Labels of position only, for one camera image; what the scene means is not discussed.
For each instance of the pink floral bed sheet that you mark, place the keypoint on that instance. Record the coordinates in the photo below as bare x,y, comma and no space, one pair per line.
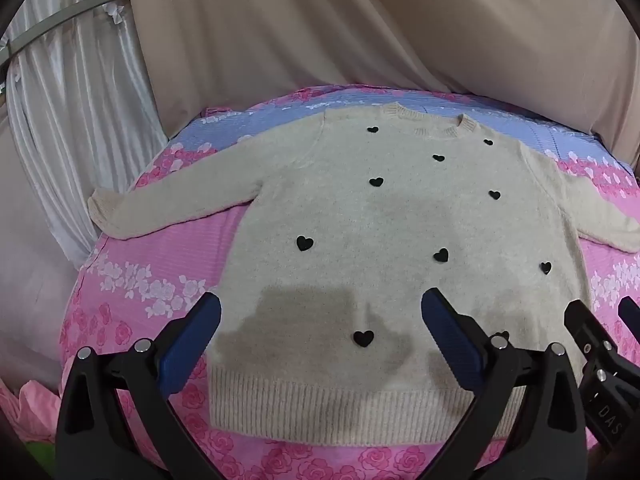
150,260

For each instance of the beige curtain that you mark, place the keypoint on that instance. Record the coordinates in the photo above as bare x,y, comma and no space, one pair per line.
300,35

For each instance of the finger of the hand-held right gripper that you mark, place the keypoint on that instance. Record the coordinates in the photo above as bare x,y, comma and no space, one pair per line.
631,315
585,330

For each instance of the pink ruffled cloth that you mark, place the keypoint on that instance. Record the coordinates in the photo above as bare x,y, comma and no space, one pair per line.
35,410

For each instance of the beige sweater with black hearts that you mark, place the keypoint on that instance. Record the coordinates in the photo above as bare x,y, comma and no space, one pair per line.
375,220

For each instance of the white satin curtain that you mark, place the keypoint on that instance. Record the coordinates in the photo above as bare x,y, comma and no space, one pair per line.
75,110

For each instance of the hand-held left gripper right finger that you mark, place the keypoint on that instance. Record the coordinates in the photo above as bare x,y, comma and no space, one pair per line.
450,340

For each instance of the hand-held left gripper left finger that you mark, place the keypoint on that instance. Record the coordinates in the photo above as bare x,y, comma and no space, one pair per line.
192,340

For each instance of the green cloth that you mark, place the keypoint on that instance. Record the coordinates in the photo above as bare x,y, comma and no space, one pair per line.
42,460

